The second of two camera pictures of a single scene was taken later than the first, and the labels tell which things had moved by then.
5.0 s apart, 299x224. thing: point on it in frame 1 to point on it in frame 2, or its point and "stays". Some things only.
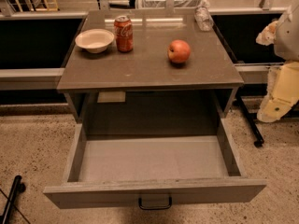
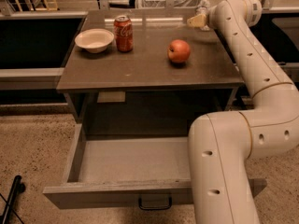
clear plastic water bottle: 204,19 stays
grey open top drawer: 153,171 stays
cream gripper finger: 267,35 to 197,21
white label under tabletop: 111,96 stays
